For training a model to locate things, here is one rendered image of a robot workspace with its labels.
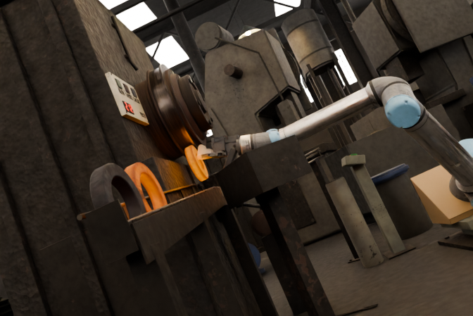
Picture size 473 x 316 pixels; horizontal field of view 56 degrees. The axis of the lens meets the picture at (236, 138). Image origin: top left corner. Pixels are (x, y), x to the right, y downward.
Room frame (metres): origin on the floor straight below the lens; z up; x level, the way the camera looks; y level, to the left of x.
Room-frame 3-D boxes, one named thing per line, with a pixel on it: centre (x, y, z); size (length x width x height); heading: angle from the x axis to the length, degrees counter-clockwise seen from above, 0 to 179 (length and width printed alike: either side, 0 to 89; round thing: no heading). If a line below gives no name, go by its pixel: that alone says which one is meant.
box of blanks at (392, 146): (4.39, -1.27, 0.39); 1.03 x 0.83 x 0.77; 100
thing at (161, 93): (2.05, 0.20, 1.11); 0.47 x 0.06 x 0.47; 175
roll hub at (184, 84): (2.04, 0.10, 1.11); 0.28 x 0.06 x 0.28; 175
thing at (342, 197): (2.64, -0.42, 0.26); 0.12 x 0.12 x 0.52
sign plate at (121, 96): (1.72, 0.34, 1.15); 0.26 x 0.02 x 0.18; 175
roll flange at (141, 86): (2.05, 0.28, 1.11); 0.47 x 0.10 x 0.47; 175
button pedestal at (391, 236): (2.67, -0.59, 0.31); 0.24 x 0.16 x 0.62; 175
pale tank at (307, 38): (10.65, -2.62, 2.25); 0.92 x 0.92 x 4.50
